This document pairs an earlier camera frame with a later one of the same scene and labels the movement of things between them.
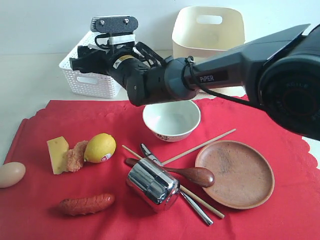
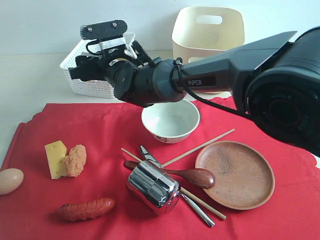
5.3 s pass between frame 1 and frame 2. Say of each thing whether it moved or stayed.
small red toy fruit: moved
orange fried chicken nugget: moved
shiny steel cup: stayed
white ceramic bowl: stayed
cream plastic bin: stayed
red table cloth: stayed
